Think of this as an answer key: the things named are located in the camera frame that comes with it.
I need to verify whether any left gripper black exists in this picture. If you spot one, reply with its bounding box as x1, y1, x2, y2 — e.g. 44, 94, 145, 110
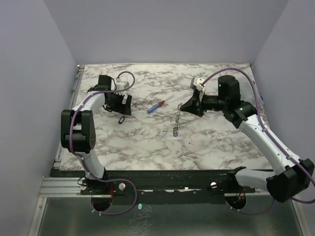
106, 90, 131, 115

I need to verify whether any black key fob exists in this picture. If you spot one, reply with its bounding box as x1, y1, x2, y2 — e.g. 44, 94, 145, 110
118, 116, 125, 124

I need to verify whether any round metal keyring disc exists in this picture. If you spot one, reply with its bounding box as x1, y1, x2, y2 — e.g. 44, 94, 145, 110
173, 103, 182, 133

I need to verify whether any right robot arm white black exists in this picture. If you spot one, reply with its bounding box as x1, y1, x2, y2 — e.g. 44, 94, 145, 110
180, 75, 315, 203

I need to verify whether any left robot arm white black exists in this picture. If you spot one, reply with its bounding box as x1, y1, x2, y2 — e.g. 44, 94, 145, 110
61, 71, 135, 194

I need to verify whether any blue red screwdriver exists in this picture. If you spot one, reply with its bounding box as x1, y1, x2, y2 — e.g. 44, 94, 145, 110
147, 95, 174, 114

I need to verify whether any clear plastic box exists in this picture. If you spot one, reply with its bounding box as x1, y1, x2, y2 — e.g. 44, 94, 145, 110
252, 79, 264, 107

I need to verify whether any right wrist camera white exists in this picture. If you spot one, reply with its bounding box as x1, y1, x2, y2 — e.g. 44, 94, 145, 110
190, 77, 205, 91

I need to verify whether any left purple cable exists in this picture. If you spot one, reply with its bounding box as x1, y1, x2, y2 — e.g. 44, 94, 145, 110
68, 71, 138, 217

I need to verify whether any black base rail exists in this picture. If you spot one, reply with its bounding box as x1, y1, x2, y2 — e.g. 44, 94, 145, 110
81, 170, 255, 205

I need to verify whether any aluminium frame rail left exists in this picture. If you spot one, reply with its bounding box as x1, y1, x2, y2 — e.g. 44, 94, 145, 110
39, 64, 85, 197

